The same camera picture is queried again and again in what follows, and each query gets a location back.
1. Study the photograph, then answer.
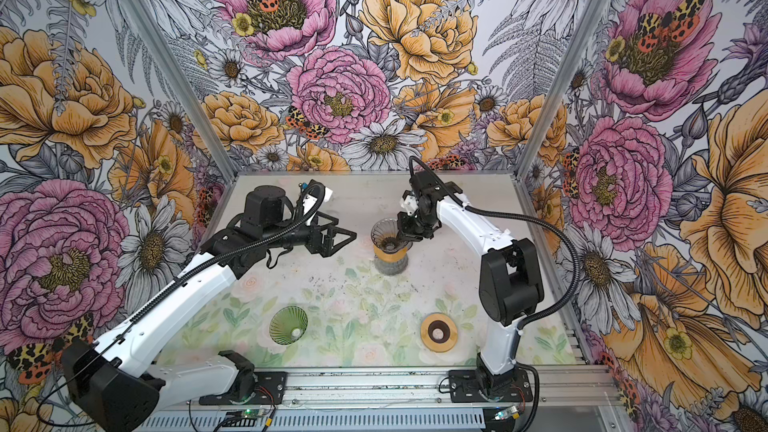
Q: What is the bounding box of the white vented cable duct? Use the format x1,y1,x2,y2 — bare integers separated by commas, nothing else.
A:
138,408,486,431

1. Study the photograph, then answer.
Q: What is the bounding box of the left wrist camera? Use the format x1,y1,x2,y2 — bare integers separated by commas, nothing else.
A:
299,180,333,226

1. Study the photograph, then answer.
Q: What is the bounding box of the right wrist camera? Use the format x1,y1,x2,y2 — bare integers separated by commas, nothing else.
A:
400,190,418,216

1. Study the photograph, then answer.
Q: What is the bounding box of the aluminium rail frame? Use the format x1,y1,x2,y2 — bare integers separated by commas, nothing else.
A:
141,358,620,410

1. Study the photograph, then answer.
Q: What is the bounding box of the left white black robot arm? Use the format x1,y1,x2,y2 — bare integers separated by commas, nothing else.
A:
61,180,357,431

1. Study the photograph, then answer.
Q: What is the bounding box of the left black corrugated cable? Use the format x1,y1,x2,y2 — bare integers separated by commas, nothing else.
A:
35,179,328,427

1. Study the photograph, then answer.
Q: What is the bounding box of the green glass dripper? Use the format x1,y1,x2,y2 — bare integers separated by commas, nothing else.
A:
268,305,309,346

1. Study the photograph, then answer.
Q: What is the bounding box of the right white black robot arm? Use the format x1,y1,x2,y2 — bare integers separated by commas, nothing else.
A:
397,169,545,400

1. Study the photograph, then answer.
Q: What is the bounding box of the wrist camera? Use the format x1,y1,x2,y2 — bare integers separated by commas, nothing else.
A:
299,180,333,226
400,190,418,216

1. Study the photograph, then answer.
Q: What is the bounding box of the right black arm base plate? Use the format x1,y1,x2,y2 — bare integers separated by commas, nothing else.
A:
448,368,533,404

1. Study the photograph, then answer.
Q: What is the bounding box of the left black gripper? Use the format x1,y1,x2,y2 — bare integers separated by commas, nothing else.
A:
264,210,357,258

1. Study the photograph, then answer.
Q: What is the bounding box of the grey glass dripper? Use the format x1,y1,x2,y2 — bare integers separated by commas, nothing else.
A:
370,218,411,255

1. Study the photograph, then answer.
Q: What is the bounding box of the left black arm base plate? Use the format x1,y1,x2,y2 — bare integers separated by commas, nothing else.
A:
198,371,288,406

